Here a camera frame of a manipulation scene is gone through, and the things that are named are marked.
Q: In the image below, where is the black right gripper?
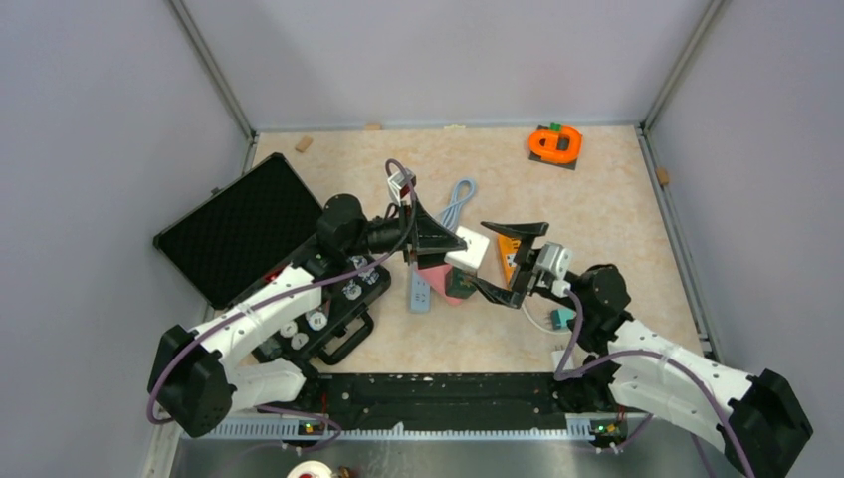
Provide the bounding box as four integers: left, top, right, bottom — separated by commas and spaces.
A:
460, 222, 588, 314

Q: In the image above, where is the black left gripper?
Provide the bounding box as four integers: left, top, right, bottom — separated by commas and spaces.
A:
344, 193, 467, 269

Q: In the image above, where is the orange power strip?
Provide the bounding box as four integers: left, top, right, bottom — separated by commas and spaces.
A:
497, 234, 521, 287

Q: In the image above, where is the pink triangular power strip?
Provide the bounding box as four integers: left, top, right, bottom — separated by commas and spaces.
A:
416, 264, 464, 306

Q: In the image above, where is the white cube socket adapter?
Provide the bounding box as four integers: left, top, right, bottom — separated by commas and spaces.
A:
445, 226, 491, 274

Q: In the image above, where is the dark green cube adapter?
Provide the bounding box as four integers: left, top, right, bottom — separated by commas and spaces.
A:
444, 267, 477, 300

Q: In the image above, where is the teal cube adapter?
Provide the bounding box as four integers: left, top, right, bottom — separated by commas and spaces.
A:
548, 308, 575, 331

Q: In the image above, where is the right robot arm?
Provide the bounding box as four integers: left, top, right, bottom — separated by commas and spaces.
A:
474, 221, 813, 477

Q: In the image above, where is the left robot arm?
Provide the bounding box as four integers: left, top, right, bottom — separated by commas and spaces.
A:
146, 194, 468, 437

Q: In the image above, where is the white plug adapter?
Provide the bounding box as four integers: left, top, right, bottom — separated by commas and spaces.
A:
551, 350, 576, 371

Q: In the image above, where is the light blue power strip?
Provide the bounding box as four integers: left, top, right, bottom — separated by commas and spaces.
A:
408, 269, 431, 314

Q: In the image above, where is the small wooden block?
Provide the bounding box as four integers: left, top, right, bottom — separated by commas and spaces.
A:
295, 135, 314, 153

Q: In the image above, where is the wooden block at right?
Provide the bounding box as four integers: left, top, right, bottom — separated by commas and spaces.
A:
655, 166, 670, 187

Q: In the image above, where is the black poker chip case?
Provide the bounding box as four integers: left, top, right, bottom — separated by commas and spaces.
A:
152, 152, 391, 365

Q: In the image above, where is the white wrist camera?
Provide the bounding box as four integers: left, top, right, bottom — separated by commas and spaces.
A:
533, 242, 573, 280

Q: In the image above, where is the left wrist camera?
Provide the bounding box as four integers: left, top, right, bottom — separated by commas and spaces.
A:
386, 168, 417, 205

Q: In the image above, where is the orange ring toy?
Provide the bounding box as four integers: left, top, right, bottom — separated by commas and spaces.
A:
527, 126, 584, 165

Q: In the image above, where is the dark square base plate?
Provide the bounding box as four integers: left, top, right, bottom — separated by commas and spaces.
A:
528, 123, 584, 172

